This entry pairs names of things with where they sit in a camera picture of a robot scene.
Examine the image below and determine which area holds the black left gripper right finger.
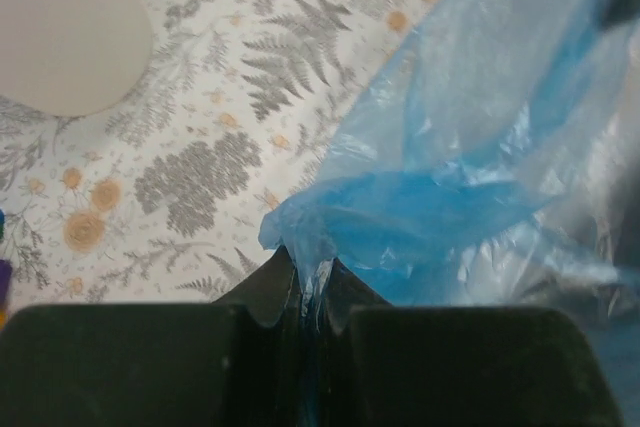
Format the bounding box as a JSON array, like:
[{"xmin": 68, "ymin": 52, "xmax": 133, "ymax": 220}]
[{"xmin": 317, "ymin": 263, "xmax": 623, "ymax": 426}]

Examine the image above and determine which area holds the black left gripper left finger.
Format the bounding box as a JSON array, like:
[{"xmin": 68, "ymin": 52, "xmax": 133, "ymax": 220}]
[{"xmin": 1, "ymin": 249, "xmax": 301, "ymax": 426}]

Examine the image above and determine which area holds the white cylindrical trash bin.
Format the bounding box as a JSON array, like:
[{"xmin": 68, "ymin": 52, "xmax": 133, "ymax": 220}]
[{"xmin": 1, "ymin": 0, "xmax": 153, "ymax": 117}]

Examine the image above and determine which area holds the blue plastic trash bag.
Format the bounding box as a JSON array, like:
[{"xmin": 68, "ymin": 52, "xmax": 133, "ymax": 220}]
[{"xmin": 259, "ymin": 0, "xmax": 639, "ymax": 327}]

